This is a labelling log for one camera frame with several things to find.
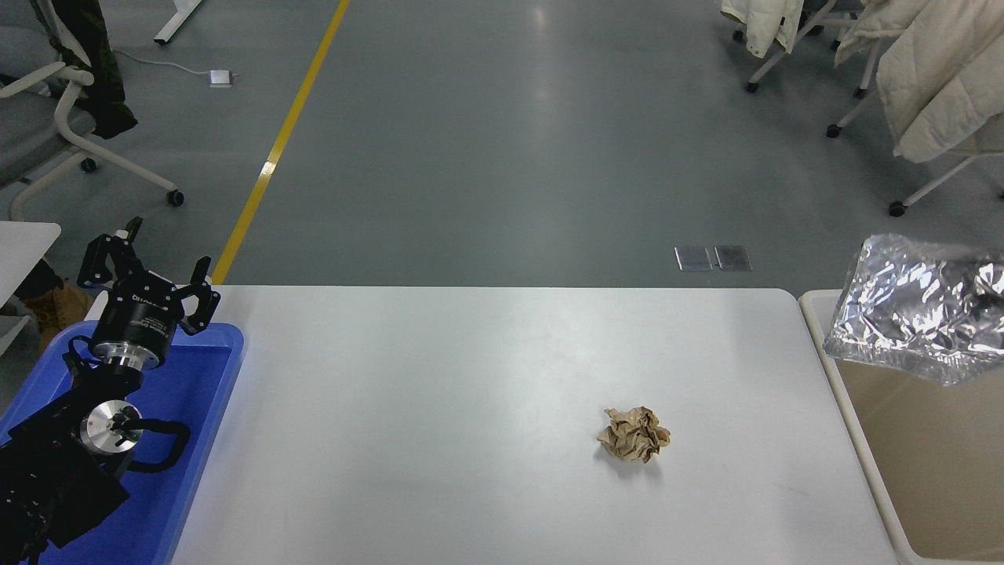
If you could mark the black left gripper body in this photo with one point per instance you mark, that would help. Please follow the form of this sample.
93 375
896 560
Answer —
137 322

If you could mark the tan paper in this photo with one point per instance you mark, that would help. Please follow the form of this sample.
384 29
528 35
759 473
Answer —
634 435

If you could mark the silver foil tray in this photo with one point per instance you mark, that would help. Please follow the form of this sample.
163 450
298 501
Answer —
910 314

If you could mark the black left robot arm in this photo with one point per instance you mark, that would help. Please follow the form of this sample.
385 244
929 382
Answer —
47 479

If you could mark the small white table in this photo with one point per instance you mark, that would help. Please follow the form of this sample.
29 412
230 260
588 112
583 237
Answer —
23 243

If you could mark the blue plastic tray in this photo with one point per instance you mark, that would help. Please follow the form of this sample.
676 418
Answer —
196 408

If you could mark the grey office chair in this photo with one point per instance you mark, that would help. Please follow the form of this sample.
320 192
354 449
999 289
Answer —
23 133

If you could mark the dark green jacket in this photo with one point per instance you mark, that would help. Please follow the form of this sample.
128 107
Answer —
98 71

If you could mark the white desk foot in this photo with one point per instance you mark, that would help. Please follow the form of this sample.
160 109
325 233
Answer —
176 23

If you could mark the silver floor plate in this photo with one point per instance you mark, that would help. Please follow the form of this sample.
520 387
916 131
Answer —
693 258
733 257

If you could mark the white-legged rolling chair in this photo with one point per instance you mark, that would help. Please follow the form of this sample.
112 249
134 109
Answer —
860 92
896 208
751 86

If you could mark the large pale plastic bin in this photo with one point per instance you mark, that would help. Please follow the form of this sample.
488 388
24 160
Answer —
925 471

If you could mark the large cream padded coat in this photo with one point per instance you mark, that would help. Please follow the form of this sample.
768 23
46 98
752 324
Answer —
941 86

